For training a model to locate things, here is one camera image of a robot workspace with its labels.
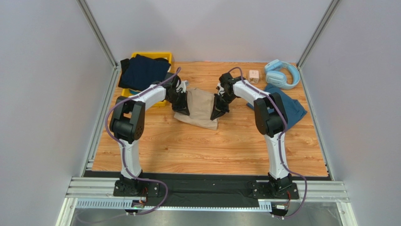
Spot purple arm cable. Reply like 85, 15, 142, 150
227, 66, 308, 220
104, 66, 169, 216

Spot aluminium corner post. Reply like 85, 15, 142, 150
297, 0, 341, 70
76, 0, 118, 68

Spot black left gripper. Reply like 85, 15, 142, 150
167, 90, 190, 115

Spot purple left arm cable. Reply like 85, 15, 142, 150
104, 66, 169, 216

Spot navy blue t-shirt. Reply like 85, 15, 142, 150
118, 54, 172, 92

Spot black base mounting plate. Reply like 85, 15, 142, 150
125, 173, 300, 208

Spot left aluminium corner post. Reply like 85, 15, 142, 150
76, 0, 118, 68

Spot right aluminium corner post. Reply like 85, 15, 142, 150
297, 0, 341, 70

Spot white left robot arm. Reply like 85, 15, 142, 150
107, 73, 190, 197

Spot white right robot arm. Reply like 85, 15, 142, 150
210, 73, 292, 197

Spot beige t-shirt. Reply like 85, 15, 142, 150
174, 88, 218, 130

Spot teal folded t-shirt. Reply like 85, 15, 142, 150
263, 84, 307, 131

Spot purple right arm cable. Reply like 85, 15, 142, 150
227, 66, 308, 220

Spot yellow plastic bin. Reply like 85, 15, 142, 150
120, 51, 173, 107

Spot light blue headphones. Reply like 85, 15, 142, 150
264, 59, 301, 90

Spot small pink cube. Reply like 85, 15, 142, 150
248, 70, 260, 84

